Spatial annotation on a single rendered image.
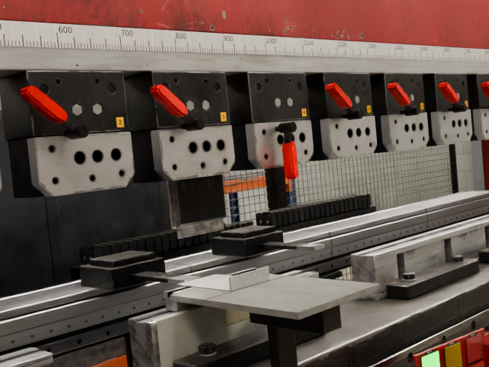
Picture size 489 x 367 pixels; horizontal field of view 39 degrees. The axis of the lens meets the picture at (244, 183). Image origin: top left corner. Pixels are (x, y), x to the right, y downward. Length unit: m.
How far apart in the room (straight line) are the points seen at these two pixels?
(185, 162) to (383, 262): 0.57
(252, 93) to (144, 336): 0.43
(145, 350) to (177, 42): 0.47
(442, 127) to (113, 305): 0.84
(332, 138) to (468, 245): 0.59
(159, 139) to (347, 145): 0.45
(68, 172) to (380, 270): 0.75
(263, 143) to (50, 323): 0.48
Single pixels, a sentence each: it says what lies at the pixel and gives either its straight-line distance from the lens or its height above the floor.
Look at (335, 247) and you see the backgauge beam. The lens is 1.78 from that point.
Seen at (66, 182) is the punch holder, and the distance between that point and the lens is 0.95.
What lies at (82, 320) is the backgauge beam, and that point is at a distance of 1.30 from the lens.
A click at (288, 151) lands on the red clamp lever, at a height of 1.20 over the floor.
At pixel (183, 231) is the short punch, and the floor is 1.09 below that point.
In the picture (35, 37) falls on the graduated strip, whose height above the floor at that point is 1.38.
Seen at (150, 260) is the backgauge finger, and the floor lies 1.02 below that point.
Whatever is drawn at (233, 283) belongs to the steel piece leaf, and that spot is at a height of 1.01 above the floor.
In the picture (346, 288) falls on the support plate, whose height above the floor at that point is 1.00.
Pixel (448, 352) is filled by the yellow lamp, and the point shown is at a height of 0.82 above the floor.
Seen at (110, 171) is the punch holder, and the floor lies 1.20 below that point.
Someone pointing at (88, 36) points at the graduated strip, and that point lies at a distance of 1.00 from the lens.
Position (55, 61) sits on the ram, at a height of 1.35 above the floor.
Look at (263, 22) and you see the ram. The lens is 1.23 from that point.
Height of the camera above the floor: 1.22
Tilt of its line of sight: 3 degrees down
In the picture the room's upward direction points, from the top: 6 degrees counter-clockwise
